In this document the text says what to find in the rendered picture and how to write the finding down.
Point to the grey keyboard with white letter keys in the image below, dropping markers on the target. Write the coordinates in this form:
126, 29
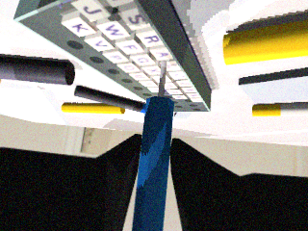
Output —
127, 41

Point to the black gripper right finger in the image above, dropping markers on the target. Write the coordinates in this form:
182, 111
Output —
210, 197

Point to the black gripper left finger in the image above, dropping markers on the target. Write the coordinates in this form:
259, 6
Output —
99, 188

